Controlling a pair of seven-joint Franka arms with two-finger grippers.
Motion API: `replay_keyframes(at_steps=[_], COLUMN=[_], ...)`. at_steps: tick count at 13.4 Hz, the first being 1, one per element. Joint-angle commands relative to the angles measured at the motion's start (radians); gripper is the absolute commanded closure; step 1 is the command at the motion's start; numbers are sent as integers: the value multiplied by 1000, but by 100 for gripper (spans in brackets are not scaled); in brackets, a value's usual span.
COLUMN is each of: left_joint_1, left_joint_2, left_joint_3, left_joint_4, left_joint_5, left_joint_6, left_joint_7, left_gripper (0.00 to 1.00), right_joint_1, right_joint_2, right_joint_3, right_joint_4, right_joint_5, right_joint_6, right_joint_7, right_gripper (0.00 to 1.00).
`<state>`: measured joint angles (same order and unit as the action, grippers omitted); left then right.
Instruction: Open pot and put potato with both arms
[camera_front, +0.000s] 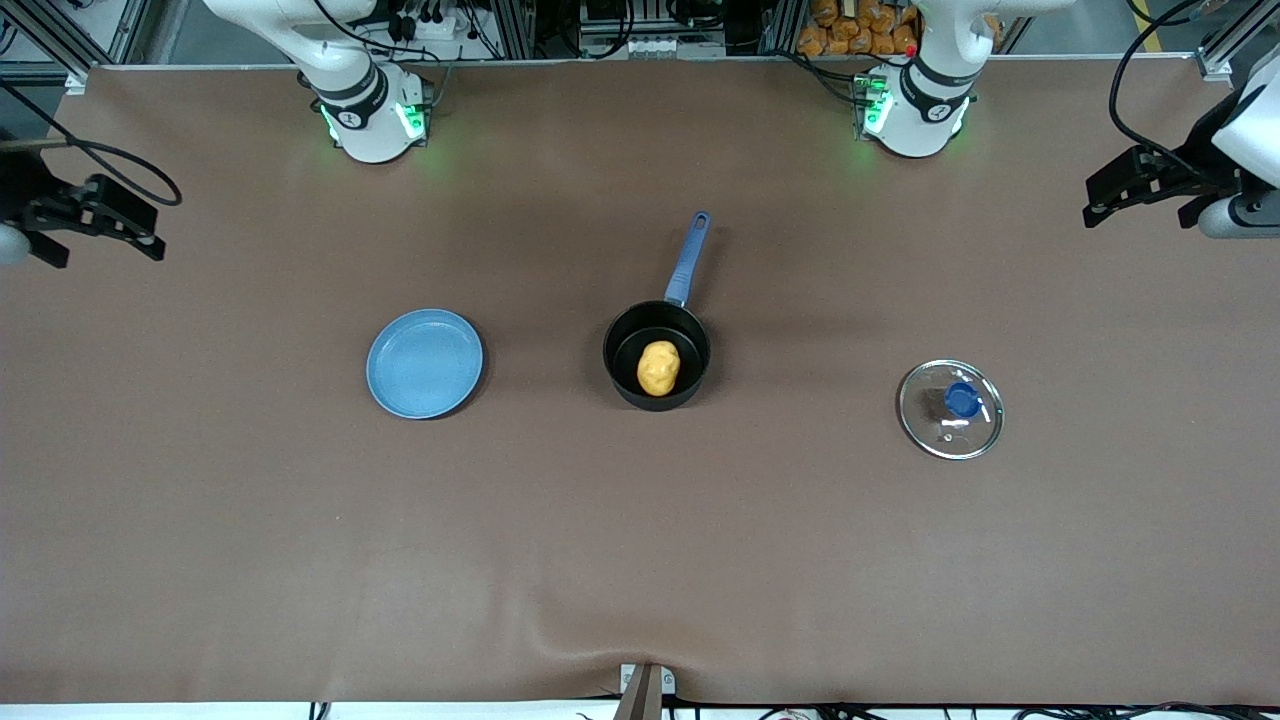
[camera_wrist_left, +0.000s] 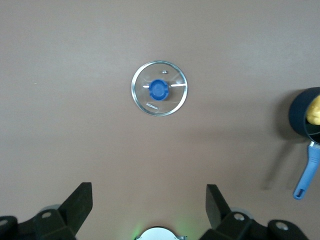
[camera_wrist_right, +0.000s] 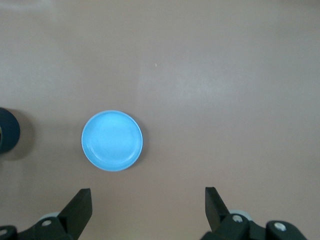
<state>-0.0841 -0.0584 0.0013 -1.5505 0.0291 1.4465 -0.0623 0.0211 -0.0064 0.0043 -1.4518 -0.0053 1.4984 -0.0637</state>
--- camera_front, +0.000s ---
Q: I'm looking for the glass lid with blue knob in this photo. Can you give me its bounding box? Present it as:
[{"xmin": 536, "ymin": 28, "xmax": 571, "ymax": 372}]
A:
[{"xmin": 897, "ymin": 359, "xmax": 1005, "ymax": 461}]

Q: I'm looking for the yellow potato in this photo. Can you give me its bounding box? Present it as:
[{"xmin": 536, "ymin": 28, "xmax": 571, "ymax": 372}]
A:
[{"xmin": 637, "ymin": 340, "xmax": 682, "ymax": 398}]

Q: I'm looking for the orange packaged goods pile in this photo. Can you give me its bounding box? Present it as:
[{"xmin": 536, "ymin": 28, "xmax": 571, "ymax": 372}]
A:
[{"xmin": 797, "ymin": 0, "xmax": 921, "ymax": 57}]

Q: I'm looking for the blue round plate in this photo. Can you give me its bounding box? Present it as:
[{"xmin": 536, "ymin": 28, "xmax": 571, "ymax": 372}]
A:
[{"xmin": 366, "ymin": 308, "xmax": 486, "ymax": 420}]

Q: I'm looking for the white power strip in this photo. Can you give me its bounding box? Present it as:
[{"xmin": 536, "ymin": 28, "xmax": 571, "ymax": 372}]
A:
[{"xmin": 395, "ymin": 5, "xmax": 476, "ymax": 41}]

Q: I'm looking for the white terminal block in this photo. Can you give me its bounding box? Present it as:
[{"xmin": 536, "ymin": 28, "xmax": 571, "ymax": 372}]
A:
[{"xmin": 580, "ymin": 35, "xmax": 701, "ymax": 59}]

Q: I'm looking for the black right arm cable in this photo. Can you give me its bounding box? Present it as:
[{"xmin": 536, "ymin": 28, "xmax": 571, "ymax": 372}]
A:
[{"xmin": 0, "ymin": 80, "xmax": 184, "ymax": 208}]

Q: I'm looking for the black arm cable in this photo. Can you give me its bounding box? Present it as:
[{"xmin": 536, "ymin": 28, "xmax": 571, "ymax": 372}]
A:
[
  {"xmin": 0, "ymin": 80, "xmax": 184, "ymax": 208},
  {"xmin": 1108, "ymin": 0, "xmax": 1216, "ymax": 166}
]

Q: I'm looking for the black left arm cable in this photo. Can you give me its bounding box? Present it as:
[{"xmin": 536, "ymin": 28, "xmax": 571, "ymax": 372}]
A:
[{"xmin": 1108, "ymin": 0, "xmax": 1216, "ymax": 166}]

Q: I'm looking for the aluminium frame profile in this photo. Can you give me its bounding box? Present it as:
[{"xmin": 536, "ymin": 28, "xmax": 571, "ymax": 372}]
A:
[
  {"xmin": 0, "ymin": 0, "xmax": 136, "ymax": 96},
  {"xmin": 1195, "ymin": 30, "xmax": 1280, "ymax": 86}
]

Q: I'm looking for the black saucepan with blue handle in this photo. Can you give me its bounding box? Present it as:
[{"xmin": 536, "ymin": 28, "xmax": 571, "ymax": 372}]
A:
[{"xmin": 602, "ymin": 210, "xmax": 713, "ymax": 412}]

